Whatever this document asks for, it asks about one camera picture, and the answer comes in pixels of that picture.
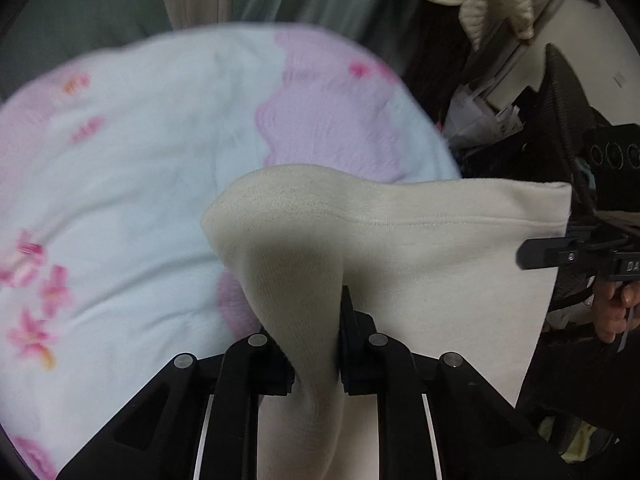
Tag pink floral blanket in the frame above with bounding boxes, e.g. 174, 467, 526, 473
0, 22, 463, 480

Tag dark hanging garment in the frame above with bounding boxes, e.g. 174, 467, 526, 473
404, 0, 502, 128

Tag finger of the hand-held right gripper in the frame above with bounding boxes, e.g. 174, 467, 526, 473
517, 237, 601, 272

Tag person's right hand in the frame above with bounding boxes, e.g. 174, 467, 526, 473
594, 280, 640, 345

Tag cream pants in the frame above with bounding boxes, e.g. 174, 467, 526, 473
200, 164, 573, 480

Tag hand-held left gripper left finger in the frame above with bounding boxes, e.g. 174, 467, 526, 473
57, 332, 296, 480

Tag yellow-green cloth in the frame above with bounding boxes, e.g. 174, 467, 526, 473
539, 409, 622, 465

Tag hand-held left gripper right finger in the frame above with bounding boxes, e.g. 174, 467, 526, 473
339, 285, 567, 480

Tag dark wicker chair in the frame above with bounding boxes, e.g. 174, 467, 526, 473
520, 42, 607, 221

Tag white paper bag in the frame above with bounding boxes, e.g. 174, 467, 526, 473
442, 82, 523, 150

